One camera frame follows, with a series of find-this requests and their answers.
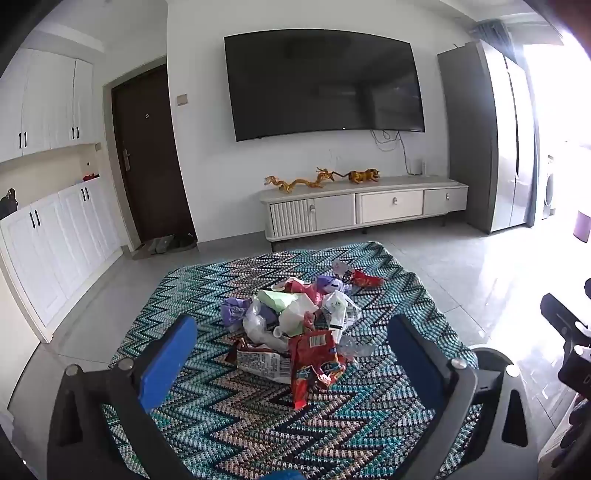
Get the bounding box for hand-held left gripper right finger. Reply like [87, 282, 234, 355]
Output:
[387, 315, 530, 480]

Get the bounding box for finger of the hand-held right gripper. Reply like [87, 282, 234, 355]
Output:
[540, 292, 591, 348]

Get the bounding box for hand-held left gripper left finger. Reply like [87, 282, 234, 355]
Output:
[46, 315, 199, 480]

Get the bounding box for pile of snack wrappers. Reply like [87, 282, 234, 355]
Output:
[221, 258, 385, 411]

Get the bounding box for zigzag patterned blanket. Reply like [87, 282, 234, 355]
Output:
[99, 241, 485, 480]

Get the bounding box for grey doormat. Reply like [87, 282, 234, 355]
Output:
[133, 234, 199, 260]

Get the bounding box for white washing machine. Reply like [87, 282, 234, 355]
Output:
[540, 154, 561, 220]

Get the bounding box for white television cabinet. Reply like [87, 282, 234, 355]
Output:
[259, 175, 469, 252]

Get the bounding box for white base cupboards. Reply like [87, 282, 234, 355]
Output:
[0, 178, 125, 344]

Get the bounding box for golden tiger figurine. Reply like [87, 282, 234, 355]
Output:
[342, 169, 382, 184]

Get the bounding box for dark brown door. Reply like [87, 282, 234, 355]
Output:
[111, 65, 198, 250]

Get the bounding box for grey refrigerator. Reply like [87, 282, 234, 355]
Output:
[437, 39, 539, 234]

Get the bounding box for golden dragon figurine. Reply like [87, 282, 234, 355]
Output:
[264, 168, 342, 195]

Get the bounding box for black bag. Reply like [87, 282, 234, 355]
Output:
[0, 188, 19, 220]

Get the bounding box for grey curtain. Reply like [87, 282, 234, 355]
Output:
[471, 21, 513, 51]

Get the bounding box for black television cables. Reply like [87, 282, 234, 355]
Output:
[370, 129, 414, 175]

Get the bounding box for white wall cupboards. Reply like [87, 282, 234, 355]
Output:
[0, 46, 100, 163]

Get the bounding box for black wall television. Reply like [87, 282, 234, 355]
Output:
[224, 31, 426, 142]

